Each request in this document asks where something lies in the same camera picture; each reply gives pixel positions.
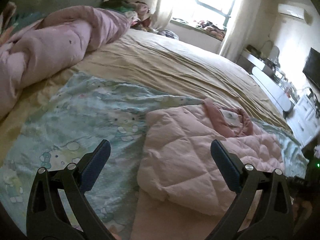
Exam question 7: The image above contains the pink quilted jacket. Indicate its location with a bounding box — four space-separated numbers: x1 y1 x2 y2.
130 97 287 240

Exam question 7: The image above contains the pile of clothes by headboard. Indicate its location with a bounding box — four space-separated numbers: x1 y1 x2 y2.
100 0 151 30

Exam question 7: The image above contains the white drawer cabinet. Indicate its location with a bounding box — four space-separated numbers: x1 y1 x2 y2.
286 95 319 147

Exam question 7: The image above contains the light blue cartoon blanket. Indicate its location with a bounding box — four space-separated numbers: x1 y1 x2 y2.
1 73 308 239

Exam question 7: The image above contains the white dressing table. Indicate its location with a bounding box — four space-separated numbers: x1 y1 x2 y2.
236 49 296 113

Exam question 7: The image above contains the white chair with round back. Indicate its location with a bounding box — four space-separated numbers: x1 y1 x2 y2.
260 40 280 67

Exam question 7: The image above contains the pink rolled duvet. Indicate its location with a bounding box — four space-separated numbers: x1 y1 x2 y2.
1 5 130 117

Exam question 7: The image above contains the beige bed sheet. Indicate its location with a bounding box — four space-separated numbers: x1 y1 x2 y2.
1 29 289 158

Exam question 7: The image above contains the white right curtain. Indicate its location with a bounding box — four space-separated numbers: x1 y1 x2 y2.
219 0 262 62

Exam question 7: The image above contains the white curtain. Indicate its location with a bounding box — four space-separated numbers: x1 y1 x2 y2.
149 0 178 30
219 0 262 62

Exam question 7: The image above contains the clutter on window sill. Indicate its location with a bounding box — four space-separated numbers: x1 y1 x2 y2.
170 17 226 41

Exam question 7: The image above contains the white air conditioner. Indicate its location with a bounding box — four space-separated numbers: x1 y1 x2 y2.
278 3 313 24

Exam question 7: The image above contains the white left curtain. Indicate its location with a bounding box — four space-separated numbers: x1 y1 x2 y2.
149 0 178 30

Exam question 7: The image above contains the black wall television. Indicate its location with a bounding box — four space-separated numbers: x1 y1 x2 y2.
303 48 320 90

